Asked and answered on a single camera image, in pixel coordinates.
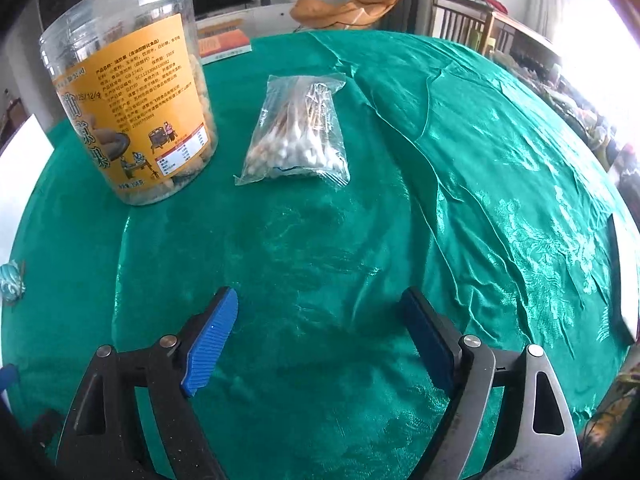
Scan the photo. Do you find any blue striped pouch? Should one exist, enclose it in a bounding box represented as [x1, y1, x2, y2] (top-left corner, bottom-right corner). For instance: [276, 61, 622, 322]
[0, 260, 27, 303]

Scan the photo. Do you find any pile of assorted clutter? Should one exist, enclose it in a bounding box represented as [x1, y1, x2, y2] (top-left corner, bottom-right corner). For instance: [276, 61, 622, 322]
[500, 50, 640, 181]

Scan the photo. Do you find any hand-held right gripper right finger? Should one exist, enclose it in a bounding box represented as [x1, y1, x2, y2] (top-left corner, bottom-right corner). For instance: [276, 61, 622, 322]
[399, 287, 583, 480]

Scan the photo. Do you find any white sheer curtain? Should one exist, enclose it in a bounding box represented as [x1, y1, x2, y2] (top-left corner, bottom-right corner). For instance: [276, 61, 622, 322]
[530, 0, 591, 41]

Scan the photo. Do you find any floral patterned blanket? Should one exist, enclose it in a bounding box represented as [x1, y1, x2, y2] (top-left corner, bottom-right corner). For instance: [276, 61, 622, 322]
[580, 360, 640, 441]

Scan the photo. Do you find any wooden crib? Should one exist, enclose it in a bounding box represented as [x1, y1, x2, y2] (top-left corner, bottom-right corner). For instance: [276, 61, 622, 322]
[431, 0, 516, 56]

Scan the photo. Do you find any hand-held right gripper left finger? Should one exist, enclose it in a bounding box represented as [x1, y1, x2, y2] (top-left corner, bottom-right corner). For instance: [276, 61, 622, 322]
[55, 287, 239, 480]

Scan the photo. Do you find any orange book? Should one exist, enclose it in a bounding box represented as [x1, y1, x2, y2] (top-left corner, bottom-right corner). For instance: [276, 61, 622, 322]
[195, 27, 252, 66]

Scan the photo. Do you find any white television cabinet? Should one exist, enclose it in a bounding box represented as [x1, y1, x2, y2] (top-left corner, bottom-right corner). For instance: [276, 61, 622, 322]
[192, 2, 301, 36]

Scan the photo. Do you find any orange lounge chair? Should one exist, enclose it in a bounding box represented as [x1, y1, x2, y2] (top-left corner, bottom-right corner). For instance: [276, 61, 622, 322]
[291, 0, 407, 31]

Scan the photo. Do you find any clear plastic jar orange label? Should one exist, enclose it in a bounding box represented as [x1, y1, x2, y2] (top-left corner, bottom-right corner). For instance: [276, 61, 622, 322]
[39, 0, 219, 206]

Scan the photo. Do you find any bag of cotton swabs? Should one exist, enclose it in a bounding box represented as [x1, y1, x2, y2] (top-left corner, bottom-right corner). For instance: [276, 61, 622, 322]
[234, 73, 351, 188]

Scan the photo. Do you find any grey tablet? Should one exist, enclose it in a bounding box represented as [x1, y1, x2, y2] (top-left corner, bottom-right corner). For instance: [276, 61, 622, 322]
[607, 212, 640, 343]

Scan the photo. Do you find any white cardboard box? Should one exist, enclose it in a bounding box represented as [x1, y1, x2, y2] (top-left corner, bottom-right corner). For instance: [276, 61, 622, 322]
[0, 114, 55, 261]

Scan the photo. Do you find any green satin tablecloth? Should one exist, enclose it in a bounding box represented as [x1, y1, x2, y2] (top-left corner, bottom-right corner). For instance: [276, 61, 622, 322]
[0, 29, 640, 480]

